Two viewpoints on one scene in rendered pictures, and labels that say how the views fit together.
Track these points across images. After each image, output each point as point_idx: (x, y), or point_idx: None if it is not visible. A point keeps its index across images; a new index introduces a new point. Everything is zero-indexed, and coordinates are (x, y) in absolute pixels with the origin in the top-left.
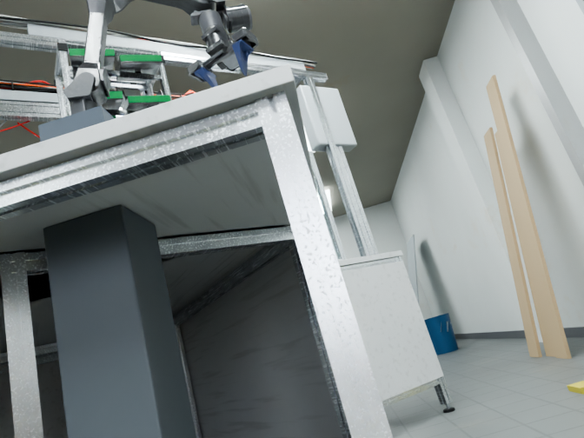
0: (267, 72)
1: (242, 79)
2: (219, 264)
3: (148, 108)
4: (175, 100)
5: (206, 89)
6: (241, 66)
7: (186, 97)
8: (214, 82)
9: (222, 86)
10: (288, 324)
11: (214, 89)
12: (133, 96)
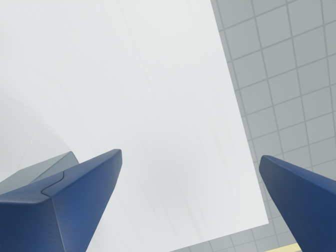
0: (255, 225)
1: (242, 229)
2: None
3: (193, 244)
4: (207, 240)
5: (223, 235)
6: (281, 203)
7: (212, 238)
8: (95, 200)
9: (231, 232)
10: None
11: (227, 233)
12: None
